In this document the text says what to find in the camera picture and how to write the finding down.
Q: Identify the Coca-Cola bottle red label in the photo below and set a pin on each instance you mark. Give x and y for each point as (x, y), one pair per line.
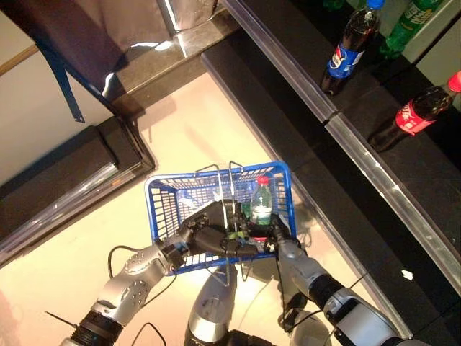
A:
(414, 115)

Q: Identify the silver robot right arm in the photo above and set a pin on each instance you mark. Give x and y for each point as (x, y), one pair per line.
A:
(360, 320)

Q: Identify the black shelf board clear rail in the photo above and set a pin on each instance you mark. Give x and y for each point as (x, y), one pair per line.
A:
(414, 173)
(309, 36)

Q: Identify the silver black robot right hand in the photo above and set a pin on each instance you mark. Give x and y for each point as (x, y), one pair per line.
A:
(291, 259)

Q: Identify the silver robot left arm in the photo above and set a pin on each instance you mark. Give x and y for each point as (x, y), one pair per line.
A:
(133, 284)

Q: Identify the small Pepsi cola bottle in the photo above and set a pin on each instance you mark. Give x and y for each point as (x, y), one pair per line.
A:
(347, 54)

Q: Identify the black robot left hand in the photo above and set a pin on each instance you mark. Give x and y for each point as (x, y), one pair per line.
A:
(205, 239)

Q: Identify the polished grey stone plinth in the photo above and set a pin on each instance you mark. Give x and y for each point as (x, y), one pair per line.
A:
(162, 68)

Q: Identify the white paper scrap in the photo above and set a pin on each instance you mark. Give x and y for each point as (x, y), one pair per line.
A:
(407, 274)

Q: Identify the blue metal bar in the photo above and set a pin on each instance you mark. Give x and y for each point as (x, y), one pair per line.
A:
(68, 93)

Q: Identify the white paper tag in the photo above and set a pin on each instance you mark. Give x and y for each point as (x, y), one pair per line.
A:
(217, 196)

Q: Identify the water bottle green red label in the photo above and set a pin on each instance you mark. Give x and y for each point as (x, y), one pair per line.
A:
(261, 205)

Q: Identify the dark purple board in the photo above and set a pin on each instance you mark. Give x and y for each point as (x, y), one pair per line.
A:
(90, 36)

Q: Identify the black low display shelf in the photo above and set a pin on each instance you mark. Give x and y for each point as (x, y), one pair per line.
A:
(54, 187)

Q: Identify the black shelf base plinth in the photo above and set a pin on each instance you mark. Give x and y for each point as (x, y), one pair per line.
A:
(288, 126)

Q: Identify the blue plastic shopping basket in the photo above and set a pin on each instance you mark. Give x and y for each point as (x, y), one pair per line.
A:
(281, 167)

